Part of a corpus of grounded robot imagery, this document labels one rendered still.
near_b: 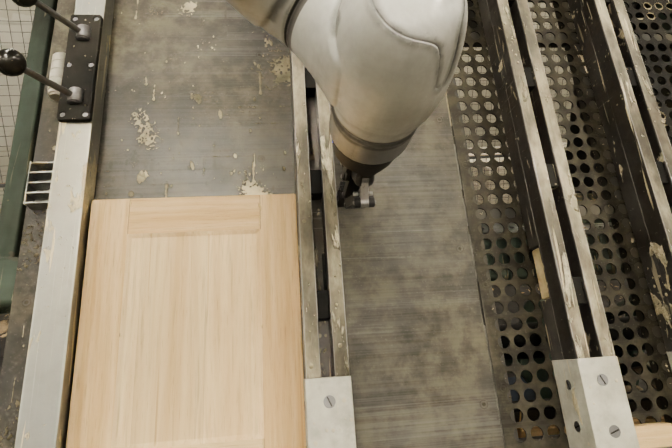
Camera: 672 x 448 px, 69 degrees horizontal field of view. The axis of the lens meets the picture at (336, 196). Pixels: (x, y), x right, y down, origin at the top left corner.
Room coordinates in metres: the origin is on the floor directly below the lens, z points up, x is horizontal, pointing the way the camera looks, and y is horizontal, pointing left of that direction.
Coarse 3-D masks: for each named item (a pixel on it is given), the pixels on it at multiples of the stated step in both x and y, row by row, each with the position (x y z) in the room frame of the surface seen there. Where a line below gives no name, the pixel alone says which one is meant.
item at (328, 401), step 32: (320, 96) 0.80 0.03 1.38; (320, 128) 0.77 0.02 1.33; (320, 160) 0.74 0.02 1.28; (320, 192) 0.71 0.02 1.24; (320, 224) 0.72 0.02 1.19; (320, 256) 0.69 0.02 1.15; (320, 288) 0.66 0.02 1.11; (320, 320) 0.62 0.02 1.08; (320, 352) 0.61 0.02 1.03; (320, 384) 0.55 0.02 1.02; (320, 416) 0.53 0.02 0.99; (352, 416) 0.53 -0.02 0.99
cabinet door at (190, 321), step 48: (96, 240) 0.69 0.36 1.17; (144, 240) 0.70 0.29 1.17; (192, 240) 0.70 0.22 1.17; (240, 240) 0.71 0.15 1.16; (288, 240) 0.71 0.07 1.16; (96, 288) 0.65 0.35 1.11; (144, 288) 0.65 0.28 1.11; (192, 288) 0.66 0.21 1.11; (240, 288) 0.67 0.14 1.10; (288, 288) 0.67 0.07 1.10; (96, 336) 0.61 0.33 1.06; (144, 336) 0.62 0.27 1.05; (192, 336) 0.62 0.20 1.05; (240, 336) 0.63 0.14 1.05; (288, 336) 0.63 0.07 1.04; (96, 384) 0.57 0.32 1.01; (144, 384) 0.58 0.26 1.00; (192, 384) 0.59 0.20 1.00; (240, 384) 0.59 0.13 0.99; (288, 384) 0.59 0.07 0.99; (96, 432) 0.54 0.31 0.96; (144, 432) 0.55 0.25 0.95; (192, 432) 0.55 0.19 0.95; (240, 432) 0.56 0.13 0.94; (288, 432) 0.56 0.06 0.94
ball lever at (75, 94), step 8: (8, 48) 0.70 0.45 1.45; (0, 56) 0.69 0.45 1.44; (8, 56) 0.69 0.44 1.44; (16, 56) 0.70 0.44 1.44; (0, 64) 0.69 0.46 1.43; (8, 64) 0.69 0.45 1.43; (16, 64) 0.69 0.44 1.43; (24, 64) 0.70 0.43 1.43; (8, 72) 0.69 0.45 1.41; (16, 72) 0.70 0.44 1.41; (24, 72) 0.72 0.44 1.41; (32, 72) 0.72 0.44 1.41; (40, 80) 0.74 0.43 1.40; (48, 80) 0.74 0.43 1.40; (56, 88) 0.75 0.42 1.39; (64, 88) 0.76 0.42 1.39; (72, 88) 0.78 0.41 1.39; (80, 88) 0.79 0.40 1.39; (72, 96) 0.77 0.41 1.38; (80, 96) 0.78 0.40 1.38
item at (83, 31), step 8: (16, 0) 0.76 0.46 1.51; (24, 0) 0.76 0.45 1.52; (32, 0) 0.77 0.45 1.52; (40, 8) 0.79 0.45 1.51; (48, 8) 0.80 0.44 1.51; (56, 16) 0.81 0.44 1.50; (64, 24) 0.82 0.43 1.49; (72, 24) 0.83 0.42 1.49; (80, 24) 0.85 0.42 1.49; (80, 32) 0.84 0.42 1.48; (88, 32) 0.85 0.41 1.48
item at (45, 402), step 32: (96, 0) 0.91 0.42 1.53; (96, 96) 0.81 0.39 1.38; (64, 128) 0.76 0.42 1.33; (96, 128) 0.79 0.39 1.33; (64, 160) 0.73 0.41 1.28; (96, 160) 0.77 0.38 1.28; (64, 192) 0.70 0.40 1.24; (64, 224) 0.68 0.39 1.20; (64, 256) 0.65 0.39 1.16; (64, 288) 0.62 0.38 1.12; (32, 320) 0.60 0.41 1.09; (64, 320) 0.60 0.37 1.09; (32, 352) 0.57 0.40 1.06; (64, 352) 0.58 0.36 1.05; (32, 384) 0.55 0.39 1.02; (64, 384) 0.56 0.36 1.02; (32, 416) 0.53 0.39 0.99; (64, 416) 0.54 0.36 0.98
